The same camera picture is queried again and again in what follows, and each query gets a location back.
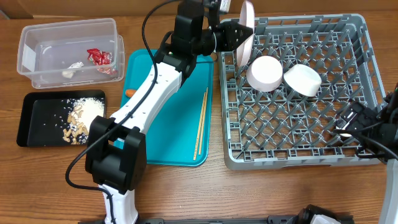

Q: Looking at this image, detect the white plate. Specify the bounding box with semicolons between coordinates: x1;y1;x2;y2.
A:
236;1;255;67

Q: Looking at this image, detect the white cup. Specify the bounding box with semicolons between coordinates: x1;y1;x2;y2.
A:
335;125;352;138

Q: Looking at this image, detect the wooden chopstick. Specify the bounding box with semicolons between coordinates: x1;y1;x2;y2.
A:
193;88;208;161
198;87;208;156

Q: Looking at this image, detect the white bowl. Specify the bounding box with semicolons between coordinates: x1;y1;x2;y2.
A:
284;64;322;97

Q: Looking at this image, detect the orange carrot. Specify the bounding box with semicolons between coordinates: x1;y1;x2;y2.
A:
125;89;136;98

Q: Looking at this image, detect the red snack wrapper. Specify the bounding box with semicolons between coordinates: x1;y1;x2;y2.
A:
87;49;118;76

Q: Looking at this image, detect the peanut pile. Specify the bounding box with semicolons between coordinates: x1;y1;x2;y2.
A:
42;96;106;146

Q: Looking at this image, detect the white tissue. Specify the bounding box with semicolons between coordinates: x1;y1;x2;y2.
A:
62;62;84;79

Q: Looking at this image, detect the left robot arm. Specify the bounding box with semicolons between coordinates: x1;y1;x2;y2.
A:
84;1;254;223

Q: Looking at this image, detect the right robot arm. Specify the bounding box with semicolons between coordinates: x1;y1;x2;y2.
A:
333;89;397;223

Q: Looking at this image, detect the grey dishwasher rack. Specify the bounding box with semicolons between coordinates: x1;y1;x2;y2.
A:
219;14;387;170

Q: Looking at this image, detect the teal serving tray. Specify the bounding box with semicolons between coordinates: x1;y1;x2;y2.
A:
113;49;215;167

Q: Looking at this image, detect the clear plastic bin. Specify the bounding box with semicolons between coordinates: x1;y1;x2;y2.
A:
17;18;125;89

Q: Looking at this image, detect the black plastic tray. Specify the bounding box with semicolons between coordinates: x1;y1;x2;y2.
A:
16;90;106;147

